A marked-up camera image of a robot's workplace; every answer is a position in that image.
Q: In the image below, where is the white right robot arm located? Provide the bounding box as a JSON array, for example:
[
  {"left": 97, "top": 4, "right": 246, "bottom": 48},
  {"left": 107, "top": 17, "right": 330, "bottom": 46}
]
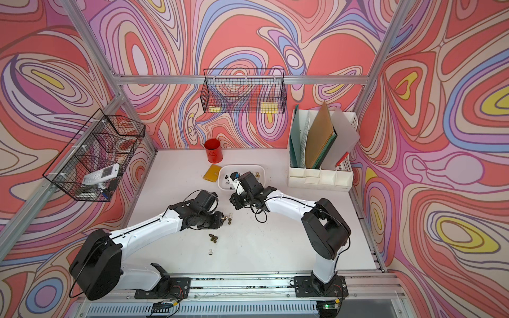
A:
[{"left": 225, "top": 172, "right": 351, "bottom": 295}]

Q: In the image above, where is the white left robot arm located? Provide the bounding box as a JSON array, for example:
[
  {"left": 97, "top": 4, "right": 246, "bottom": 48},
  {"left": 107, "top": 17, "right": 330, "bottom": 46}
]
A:
[{"left": 69, "top": 189, "right": 225, "bottom": 301}]

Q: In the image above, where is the white storage box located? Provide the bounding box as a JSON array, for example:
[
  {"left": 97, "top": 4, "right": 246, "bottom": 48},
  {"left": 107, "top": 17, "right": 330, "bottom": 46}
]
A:
[{"left": 217, "top": 164, "right": 266, "bottom": 192}]

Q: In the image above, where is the yellow sponge pad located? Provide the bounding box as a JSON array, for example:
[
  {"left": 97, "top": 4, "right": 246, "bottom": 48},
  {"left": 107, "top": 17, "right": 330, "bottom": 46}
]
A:
[{"left": 203, "top": 164, "right": 221, "bottom": 182}]

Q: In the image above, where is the red metal cup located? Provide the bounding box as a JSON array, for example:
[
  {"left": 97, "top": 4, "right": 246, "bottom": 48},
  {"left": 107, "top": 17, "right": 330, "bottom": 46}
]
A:
[{"left": 204, "top": 139, "right": 223, "bottom": 164}]

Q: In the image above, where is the green folder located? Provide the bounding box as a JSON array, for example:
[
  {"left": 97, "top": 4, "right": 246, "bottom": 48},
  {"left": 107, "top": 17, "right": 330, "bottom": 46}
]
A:
[{"left": 312, "top": 131, "right": 337, "bottom": 169}]

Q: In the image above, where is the white file organizer rack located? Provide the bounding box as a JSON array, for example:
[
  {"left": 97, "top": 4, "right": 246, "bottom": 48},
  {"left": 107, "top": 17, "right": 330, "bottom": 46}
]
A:
[{"left": 287, "top": 108, "right": 354, "bottom": 192}]

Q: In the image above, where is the brown cardboard folder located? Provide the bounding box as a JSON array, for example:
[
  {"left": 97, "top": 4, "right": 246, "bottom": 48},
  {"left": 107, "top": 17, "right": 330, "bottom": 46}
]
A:
[{"left": 305, "top": 103, "right": 337, "bottom": 169}]

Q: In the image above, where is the white remote control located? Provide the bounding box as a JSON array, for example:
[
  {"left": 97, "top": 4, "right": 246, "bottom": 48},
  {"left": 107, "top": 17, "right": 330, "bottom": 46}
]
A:
[{"left": 82, "top": 163, "right": 120, "bottom": 186}]

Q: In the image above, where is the grey plastic sheet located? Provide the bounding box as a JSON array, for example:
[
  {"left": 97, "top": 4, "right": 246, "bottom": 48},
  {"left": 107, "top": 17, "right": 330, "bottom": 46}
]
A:
[{"left": 320, "top": 109, "right": 360, "bottom": 172}]

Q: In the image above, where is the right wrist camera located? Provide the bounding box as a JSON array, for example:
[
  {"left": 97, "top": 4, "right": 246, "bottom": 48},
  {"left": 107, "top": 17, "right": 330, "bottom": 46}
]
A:
[{"left": 230, "top": 172, "right": 241, "bottom": 194}]

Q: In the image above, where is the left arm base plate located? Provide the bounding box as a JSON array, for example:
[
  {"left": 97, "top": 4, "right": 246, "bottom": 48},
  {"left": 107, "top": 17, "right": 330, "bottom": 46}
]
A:
[{"left": 135, "top": 276, "right": 191, "bottom": 300}]

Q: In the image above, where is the black wire basket back wall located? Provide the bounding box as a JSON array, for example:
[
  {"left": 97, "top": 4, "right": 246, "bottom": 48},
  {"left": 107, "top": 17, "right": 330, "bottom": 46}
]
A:
[{"left": 200, "top": 67, "right": 287, "bottom": 115}]

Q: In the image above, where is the black wire basket wall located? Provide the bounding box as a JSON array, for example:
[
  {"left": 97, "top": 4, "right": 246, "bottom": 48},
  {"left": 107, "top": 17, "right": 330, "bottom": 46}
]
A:
[
  {"left": 200, "top": 67, "right": 287, "bottom": 115},
  {"left": 43, "top": 110, "right": 146, "bottom": 202}
]

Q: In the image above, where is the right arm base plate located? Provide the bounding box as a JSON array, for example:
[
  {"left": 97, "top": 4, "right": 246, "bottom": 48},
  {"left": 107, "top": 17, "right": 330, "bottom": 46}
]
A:
[{"left": 292, "top": 275, "right": 349, "bottom": 299}]

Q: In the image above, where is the black wire basket left wall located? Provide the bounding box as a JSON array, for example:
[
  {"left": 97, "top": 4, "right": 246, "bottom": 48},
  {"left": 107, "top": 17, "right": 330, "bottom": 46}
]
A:
[{"left": 43, "top": 110, "right": 146, "bottom": 202}]

